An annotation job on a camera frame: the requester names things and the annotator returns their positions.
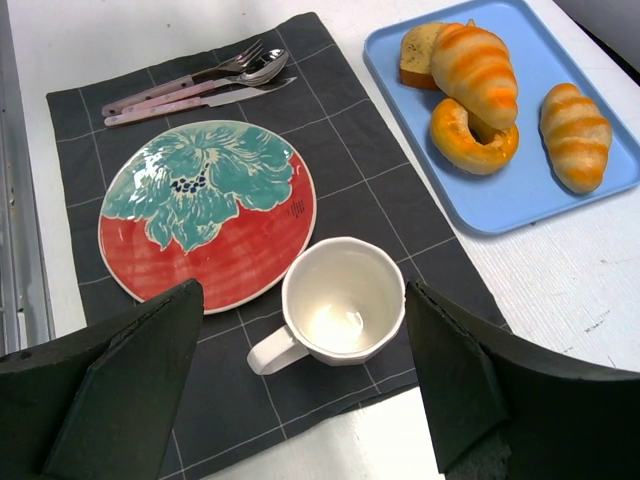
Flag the orange donut bread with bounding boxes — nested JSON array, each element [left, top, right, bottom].
[[429, 98, 520, 175]]

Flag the brown bread slice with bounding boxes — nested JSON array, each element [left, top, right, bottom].
[[399, 22, 444, 91]]

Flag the large striped croissant bread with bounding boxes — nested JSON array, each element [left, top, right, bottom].
[[430, 23, 518, 130]]

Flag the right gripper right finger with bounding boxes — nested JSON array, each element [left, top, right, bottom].
[[406, 282, 639, 479]]

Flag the small striped croissant bread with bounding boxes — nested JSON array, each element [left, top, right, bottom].
[[540, 83, 613, 194]]

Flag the aluminium frame rail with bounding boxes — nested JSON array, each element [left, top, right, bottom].
[[1, 1, 54, 355]]

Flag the blue plastic tray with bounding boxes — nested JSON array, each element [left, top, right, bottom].
[[363, 1, 639, 235]]

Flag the white ceramic mug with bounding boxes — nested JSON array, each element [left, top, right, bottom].
[[247, 236, 406, 376]]

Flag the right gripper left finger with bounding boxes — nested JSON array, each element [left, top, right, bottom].
[[1, 279, 204, 479]]

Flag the red and teal plate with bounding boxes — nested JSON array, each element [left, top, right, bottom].
[[98, 120, 317, 314]]

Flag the pink handled fork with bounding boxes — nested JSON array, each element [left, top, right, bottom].
[[102, 40, 263, 117]]

